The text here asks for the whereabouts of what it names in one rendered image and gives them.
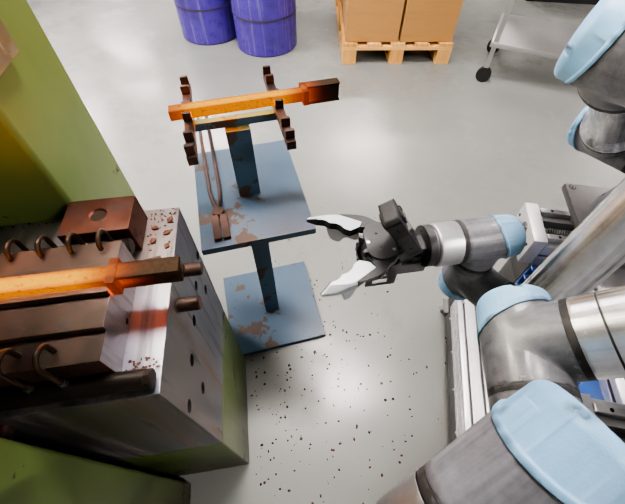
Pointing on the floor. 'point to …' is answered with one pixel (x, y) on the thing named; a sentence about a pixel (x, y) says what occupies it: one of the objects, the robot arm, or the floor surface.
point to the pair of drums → (241, 24)
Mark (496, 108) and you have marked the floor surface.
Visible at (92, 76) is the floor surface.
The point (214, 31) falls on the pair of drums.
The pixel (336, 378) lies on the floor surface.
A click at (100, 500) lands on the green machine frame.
